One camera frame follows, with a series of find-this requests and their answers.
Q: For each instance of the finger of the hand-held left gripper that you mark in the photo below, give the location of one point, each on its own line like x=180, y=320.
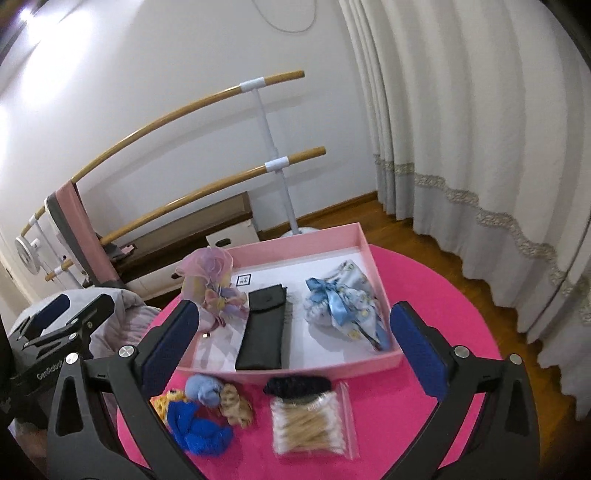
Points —
x=92, y=314
x=51, y=310

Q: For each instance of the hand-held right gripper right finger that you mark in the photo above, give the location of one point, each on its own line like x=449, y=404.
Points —
x=418, y=355

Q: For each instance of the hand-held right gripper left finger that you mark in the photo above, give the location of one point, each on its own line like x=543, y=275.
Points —
x=171, y=346

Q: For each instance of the yellow knitted sock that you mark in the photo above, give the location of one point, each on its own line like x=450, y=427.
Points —
x=175, y=398

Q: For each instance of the light blue sock ball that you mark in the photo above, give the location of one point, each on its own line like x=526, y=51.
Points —
x=205, y=390

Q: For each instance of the leopard print sock ball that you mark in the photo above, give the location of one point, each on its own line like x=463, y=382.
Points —
x=235, y=406

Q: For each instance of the pink shallow box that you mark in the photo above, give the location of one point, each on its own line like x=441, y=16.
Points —
x=323, y=362

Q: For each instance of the dark navy sock ball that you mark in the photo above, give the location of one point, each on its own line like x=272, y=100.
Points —
x=295, y=386

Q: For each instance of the clear bag of cotton swabs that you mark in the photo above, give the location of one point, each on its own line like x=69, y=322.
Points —
x=304, y=429

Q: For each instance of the grey duvet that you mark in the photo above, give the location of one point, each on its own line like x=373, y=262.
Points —
x=131, y=307

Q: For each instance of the dark cloth bundle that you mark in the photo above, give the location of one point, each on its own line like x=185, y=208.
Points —
x=121, y=253

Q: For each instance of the lilac organza pouch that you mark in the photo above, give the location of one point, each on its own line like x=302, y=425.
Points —
x=226, y=305

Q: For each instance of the pink round tablecloth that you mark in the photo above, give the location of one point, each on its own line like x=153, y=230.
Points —
x=369, y=406

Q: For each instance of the grey towel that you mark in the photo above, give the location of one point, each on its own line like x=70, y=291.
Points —
x=62, y=230

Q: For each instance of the pink towel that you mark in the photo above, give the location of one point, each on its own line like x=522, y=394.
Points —
x=83, y=230

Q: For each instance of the black flat pouch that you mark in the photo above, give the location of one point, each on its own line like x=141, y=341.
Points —
x=261, y=332

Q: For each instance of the white square paper label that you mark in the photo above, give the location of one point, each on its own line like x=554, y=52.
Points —
x=243, y=280

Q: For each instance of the dark bench with white drawers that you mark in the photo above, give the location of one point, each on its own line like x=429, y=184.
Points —
x=194, y=226

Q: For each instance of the white curtain with lace trim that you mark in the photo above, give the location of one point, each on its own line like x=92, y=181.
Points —
x=461, y=115

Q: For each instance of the wooden ballet barre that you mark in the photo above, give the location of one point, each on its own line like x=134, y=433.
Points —
x=251, y=85

